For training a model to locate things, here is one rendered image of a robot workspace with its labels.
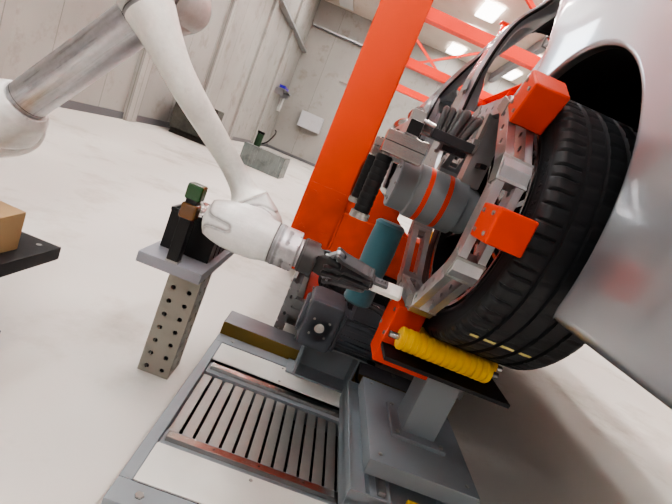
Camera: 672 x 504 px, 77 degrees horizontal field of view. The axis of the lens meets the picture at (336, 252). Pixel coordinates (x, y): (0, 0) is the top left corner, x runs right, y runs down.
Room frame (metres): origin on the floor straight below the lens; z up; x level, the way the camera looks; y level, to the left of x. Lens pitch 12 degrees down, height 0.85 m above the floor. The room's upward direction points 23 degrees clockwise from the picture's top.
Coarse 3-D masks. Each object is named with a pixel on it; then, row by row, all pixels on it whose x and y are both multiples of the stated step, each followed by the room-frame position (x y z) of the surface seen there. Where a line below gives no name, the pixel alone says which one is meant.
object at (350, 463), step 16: (352, 384) 1.36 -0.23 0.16; (352, 400) 1.28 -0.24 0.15; (352, 416) 1.19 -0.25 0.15; (352, 432) 1.11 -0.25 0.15; (352, 448) 1.04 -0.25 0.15; (352, 464) 0.98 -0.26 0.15; (352, 480) 0.92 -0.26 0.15; (368, 480) 0.92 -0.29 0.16; (384, 480) 0.92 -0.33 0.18; (352, 496) 0.86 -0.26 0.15; (368, 496) 0.87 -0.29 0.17; (384, 496) 0.88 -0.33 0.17; (400, 496) 0.94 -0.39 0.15; (416, 496) 0.96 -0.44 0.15
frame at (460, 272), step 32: (512, 96) 1.00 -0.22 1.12; (512, 128) 0.92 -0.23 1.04; (448, 160) 1.32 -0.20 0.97; (512, 160) 0.86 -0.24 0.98; (512, 192) 0.85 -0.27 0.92; (416, 224) 1.34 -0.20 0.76; (416, 256) 1.31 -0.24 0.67; (480, 256) 0.85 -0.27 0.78; (416, 288) 1.16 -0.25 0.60; (448, 288) 0.93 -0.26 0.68
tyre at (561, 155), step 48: (576, 144) 0.86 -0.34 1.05; (624, 144) 0.92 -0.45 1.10; (576, 192) 0.81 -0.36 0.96; (432, 240) 1.38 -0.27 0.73; (576, 240) 0.80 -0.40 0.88; (480, 288) 0.88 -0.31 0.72; (528, 288) 0.81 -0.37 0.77; (432, 336) 1.03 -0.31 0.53; (480, 336) 0.90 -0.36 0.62; (528, 336) 0.85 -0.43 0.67
